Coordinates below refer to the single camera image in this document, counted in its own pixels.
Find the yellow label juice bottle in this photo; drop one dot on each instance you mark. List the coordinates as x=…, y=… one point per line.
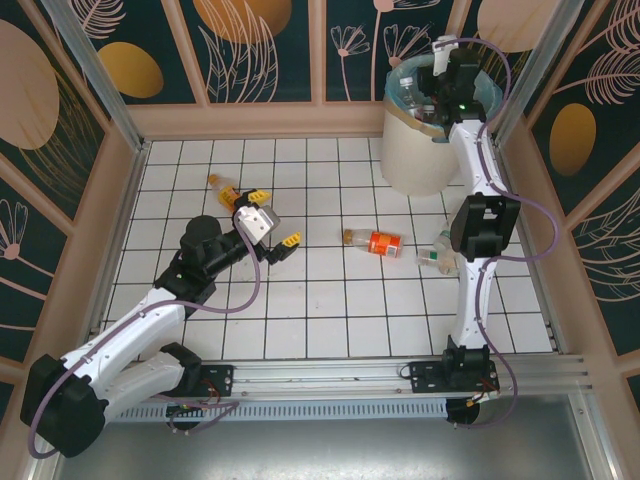
x=226, y=191

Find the orange label plastic bottle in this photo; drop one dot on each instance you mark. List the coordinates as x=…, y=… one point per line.
x=380, y=242

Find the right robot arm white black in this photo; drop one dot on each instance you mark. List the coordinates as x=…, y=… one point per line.
x=475, y=160

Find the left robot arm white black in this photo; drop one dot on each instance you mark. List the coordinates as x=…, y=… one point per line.
x=125, y=330

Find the beige waste bin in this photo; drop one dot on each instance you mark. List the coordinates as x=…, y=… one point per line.
x=415, y=160

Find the white-capped clear plastic bottle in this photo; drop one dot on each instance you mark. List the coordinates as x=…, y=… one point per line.
x=409, y=95

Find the clear bottle green label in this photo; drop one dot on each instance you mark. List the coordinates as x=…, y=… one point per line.
x=440, y=259

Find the grey metal sheet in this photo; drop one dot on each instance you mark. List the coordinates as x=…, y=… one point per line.
x=320, y=450

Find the aluminium frame post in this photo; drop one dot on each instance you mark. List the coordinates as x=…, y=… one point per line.
x=531, y=75
x=97, y=75

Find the aluminium side rail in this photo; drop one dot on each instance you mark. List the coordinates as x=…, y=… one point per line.
x=130, y=200
x=542, y=300

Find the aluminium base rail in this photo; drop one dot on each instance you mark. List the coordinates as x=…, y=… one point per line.
x=320, y=380

